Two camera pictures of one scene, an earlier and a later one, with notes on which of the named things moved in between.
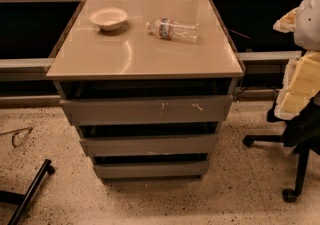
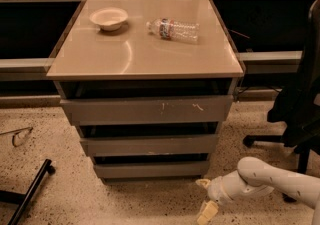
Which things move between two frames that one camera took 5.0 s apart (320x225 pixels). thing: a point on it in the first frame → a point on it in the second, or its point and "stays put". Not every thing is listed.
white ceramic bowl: x=108 y=18 stays put
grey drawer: x=152 y=170 stays put
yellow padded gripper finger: x=287 y=22 → x=209 y=210
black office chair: x=301 y=132 stays put
